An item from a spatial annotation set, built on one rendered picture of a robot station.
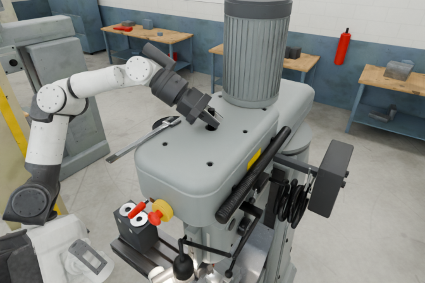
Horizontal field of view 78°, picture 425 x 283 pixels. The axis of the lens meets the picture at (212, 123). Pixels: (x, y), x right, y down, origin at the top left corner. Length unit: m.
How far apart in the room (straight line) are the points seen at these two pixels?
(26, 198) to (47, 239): 0.13
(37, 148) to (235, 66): 0.61
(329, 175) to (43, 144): 0.87
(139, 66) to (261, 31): 0.35
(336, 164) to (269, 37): 0.48
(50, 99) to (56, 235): 0.38
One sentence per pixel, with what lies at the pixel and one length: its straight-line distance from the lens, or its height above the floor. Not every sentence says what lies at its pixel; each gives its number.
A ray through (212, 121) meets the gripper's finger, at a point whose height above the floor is 1.92.
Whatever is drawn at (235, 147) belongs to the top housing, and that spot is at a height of 1.89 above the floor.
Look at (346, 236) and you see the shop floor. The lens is 3.08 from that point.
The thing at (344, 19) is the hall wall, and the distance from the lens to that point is 4.85.
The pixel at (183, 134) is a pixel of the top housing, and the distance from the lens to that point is 0.74.
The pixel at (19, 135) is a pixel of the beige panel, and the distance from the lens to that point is 2.41.
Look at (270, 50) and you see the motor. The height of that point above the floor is 2.08.
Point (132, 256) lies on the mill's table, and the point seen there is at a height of 0.93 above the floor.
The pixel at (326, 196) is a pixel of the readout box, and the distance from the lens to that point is 1.01.
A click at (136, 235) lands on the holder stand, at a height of 1.10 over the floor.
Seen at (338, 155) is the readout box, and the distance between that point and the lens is 1.02.
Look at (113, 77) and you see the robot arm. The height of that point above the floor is 2.03.
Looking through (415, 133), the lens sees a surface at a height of 0.23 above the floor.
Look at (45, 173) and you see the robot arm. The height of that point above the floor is 1.80.
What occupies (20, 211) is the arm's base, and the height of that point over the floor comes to 1.76.
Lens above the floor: 2.31
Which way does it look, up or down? 33 degrees down
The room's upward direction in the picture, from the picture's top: straight up
